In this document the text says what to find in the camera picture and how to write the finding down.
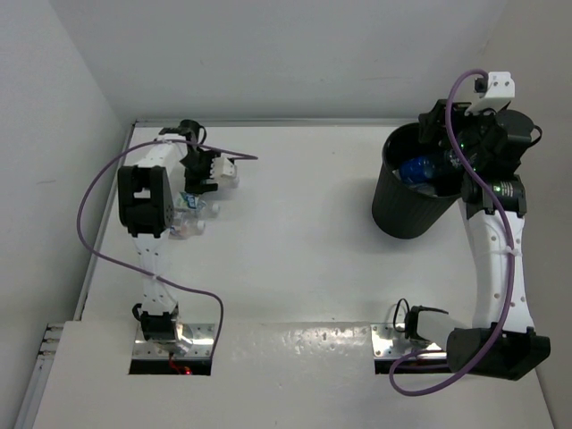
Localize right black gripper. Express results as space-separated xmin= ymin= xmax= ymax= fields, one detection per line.
xmin=420 ymin=98 xmax=501 ymax=170

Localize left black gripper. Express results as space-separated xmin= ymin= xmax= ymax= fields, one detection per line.
xmin=181 ymin=150 xmax=221 ymax=195

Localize clear bottle blue white label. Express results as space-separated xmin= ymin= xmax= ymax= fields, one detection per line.
xmin=173 ymin=192 xmax=220 ymax=220

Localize blue label plastic bottle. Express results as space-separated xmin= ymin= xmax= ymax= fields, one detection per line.
xmin=399 ymin=149 xmax=462 ymax=184

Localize clear bottle red blue label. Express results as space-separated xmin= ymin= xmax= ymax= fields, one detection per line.
xmin=170 ymin=218 xmax=206 ymax=240

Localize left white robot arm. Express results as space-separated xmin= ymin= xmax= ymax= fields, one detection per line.
xmin=117 ymin=143 xmax=220 ymax=346

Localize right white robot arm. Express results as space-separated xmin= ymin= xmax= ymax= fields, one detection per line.
xmin=405 ymin=100 xmax=551 ymax=381

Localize black ribbed waste bin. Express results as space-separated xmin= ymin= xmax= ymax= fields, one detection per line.
xmin=372 ymin=122 xmax=463 ymax=240

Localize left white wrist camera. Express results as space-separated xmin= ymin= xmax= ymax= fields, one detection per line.
xmin=210 ymin=156 xmax=239 ymax=181

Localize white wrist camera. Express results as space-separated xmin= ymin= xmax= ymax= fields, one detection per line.
xmin=466 ymin=71 xmax=516 ymax=115
xmin=210 ymin=156 xmax=239 ymax=181

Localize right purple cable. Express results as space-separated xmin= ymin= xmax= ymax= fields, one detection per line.
xmin=388 ymin=68 xmax=515 ymax=398

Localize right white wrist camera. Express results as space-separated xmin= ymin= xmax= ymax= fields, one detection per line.
xmin=466 ymin=71 xmax=516 ymax=115

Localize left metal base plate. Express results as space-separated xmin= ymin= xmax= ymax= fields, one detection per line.
xmin=131 ymin=323 xmax=215 ymax=361

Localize metal base plate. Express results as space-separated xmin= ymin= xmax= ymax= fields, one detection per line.
xmin=370 ymin=323 xmax=446 ymax=360
xmin=131 ymin=323 xmax=215 ymax=361

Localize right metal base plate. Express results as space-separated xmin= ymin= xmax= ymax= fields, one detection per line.
xmin=370 ymin=323 xmax=446 ymax=360

